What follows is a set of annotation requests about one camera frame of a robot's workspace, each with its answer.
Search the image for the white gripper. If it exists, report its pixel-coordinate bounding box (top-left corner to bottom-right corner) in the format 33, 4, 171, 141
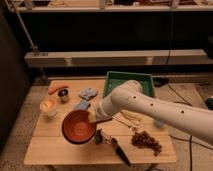
88, 100, 114, 124

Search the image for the orange bowl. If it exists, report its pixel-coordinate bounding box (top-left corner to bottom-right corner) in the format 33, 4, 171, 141
62, 110, 97, 140

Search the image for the purple bowl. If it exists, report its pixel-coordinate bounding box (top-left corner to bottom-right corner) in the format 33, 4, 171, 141
63, 132, 95, 145

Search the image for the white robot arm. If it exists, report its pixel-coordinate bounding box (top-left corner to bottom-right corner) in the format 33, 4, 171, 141
88, 80, 213, 145

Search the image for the green plastic tray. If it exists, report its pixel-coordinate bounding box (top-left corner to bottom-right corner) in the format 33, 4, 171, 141
103, 71, 155, 97

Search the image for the blue sponge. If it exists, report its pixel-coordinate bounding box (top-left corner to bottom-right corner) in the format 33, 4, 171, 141
74, 100, 90, 110

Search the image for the small dark toy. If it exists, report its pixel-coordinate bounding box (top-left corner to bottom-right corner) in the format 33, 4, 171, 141
94, 129, 106, 144

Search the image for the light blue cloth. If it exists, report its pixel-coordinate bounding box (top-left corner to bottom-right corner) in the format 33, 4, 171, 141
79, 88, 98, 101

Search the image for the wooden table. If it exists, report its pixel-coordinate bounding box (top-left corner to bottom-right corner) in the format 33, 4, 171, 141
24, 79, 176, 166

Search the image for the small metal cup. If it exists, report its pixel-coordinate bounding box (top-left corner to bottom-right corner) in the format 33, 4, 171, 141
58, 89, 69, 103

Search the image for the clear glass cup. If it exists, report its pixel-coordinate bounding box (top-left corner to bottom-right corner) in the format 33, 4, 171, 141
40, 99, 57, 118

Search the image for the yellow banana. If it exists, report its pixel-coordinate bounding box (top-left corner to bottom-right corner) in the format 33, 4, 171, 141
120, 110, 142, 122

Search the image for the orange carrot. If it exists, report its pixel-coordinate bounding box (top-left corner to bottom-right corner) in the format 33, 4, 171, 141
48, 85, 69, 95

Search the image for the bunch of dark grapes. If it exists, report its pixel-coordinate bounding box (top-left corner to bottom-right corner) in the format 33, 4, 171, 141
131, 131, 162, 156

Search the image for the wooden shelf rack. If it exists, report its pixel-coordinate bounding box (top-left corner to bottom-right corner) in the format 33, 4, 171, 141
5, 0, 213, 68

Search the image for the black handled knife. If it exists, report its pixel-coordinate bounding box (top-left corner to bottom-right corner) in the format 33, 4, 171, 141
111, 138, 131, 166

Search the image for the black floor cable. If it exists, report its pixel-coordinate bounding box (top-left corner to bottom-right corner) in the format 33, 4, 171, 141
162, 83, 213, 171

